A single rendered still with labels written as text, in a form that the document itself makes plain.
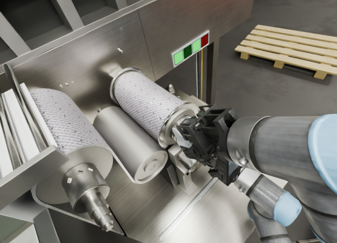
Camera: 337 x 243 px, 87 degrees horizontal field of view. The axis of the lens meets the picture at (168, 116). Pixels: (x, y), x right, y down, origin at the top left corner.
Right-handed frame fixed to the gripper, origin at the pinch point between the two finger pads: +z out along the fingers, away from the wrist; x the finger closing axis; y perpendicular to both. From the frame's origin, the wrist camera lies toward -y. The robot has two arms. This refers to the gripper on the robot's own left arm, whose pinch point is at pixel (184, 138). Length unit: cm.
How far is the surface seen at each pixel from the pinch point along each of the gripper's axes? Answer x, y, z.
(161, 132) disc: 3.8, 4.8, 1.0
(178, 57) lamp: -32.1, 17.6, 32.3
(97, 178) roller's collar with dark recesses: 20.3, 7.9, -5.8
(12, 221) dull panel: 59, 1, 48
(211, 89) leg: -79, -20, 86
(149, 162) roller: 9.9, -1.4, 7.0
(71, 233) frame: 25.0, 7.4, -15.5
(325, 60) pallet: -244, -82, 79
